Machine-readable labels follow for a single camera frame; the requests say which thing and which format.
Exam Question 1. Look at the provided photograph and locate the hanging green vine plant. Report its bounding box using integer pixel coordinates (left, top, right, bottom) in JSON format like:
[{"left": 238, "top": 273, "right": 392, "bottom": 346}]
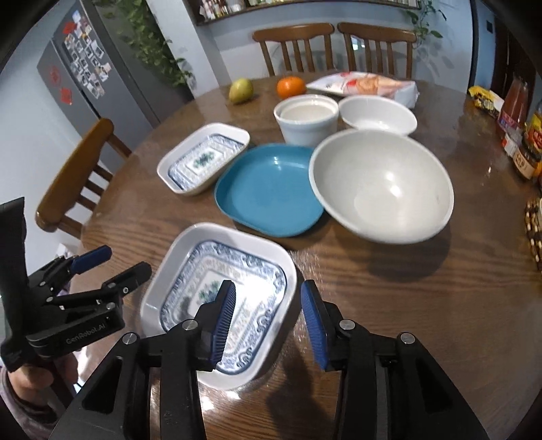
[{"left": 93, "top": 0, "right": 195, "bottom": 87}]

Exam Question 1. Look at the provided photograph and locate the grey refrigerator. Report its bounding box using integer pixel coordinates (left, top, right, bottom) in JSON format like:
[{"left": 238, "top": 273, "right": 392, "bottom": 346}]
[{"left": 38, "top": 1, "right": 193, "bottom": 148}]

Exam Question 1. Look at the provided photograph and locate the yellow snack packet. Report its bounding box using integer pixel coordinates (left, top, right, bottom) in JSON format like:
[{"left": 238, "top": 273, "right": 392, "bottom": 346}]
[{"left": 467, "top": 85, "right": 503, "bottom": 119}]

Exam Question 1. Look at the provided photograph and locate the large white bowl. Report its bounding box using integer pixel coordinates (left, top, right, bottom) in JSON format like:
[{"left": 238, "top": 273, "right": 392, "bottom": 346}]
[{"left": 309, "top": 129, "right": 455, "bottom": 245}]

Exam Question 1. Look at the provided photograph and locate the green pear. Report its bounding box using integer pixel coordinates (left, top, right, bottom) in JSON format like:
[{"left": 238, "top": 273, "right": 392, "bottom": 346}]
[{"left": 229, "top": 78, "right": 253, "bottom": 105}]

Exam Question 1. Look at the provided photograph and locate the white ceramic ramekin pot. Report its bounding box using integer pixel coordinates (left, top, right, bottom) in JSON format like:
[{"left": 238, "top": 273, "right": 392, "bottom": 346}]
[{"left": 274, "top": 94, "right": 339, "bottom": 148}]

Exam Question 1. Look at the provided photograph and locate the brown sauce jar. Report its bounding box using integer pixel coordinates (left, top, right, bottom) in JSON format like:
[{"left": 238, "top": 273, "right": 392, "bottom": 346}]
[{"left": 513, "top": 112, "right": 541, "bottom": 181}]

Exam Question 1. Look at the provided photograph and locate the right side vine plant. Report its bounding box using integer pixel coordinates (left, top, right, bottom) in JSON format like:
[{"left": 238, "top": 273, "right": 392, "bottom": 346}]
[{"left": 405, "top": 0, "right": 447, "bottom": 48}]

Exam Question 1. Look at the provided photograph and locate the blue-patterned square dish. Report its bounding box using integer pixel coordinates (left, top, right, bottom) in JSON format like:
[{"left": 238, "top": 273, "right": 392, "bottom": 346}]
[
  {"left": 140, "top": 223, "right": 298, "bottom": 390},
  {"left": 156, "top": 123, "right": 251, "bottom": 196}
]

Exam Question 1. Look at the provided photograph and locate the wooden chair back left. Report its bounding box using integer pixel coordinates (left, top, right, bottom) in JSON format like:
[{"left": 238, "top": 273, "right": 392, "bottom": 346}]
[{"left": 252, "top": 22, "right": 335, "bottom": 77}]

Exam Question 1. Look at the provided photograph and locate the blue square plate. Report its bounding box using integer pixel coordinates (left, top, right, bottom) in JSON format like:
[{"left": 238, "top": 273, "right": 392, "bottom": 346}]
[{"left": 214, "top": 144, "right": 324, "bottom": 237}]

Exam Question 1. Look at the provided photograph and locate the snack bag white red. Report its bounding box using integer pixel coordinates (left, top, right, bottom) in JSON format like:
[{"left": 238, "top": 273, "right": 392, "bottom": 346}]
[{"left": 307, "top": 71, "right": 419, "bottom": 109}]

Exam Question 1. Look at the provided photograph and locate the wooden wall shelf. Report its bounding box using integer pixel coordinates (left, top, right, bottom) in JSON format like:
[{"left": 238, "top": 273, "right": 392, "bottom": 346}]
[{"left": 185, "top": 0, "right": 423, "bottom": 28}]

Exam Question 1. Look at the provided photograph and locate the wooden chair left side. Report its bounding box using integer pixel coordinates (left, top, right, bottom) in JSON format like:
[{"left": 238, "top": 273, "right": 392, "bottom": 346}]
[{"left": 35, "top": 118, "right": 131, "bottom": 239}]

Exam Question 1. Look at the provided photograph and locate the wooden chair back right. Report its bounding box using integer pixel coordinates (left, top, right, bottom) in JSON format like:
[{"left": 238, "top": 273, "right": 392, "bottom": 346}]
[{"left": 337, "top": 22, "right": 417, "bottom": 80}]

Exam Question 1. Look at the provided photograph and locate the wooden chair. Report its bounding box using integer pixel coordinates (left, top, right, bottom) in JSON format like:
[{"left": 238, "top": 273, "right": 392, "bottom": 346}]
[
  {"left": 252, "top": 22, "right": 335, "bottom": 77},
  {"left": 337, "top": 22, "right": 417, "bottom": 80},
  {"left": 35, "top": 118, "right": 131, "bottom": 239}
]

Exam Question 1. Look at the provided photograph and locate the medium white bowl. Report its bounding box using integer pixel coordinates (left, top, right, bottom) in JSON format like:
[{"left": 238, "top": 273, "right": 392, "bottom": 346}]
[{"left": 338, "top": 95, "right": 418, "bottom": 136}]

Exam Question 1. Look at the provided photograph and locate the person's left hand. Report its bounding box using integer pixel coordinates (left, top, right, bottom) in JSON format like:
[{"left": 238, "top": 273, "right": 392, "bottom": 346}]
[{"left": 7, "top": 354, "right": 78, "bottom": 406}]

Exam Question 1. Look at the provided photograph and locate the orange tangerine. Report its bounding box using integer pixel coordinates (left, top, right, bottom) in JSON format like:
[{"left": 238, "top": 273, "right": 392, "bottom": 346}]
[{"left": 276, "top": 76, "right": 307, "bottom": 100}]

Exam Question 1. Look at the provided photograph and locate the wooden bead trivet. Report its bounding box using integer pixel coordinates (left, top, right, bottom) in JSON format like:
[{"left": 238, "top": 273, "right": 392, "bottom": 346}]
[{"left": 524, "top": 198, "right": 542, "bottom": 272}]

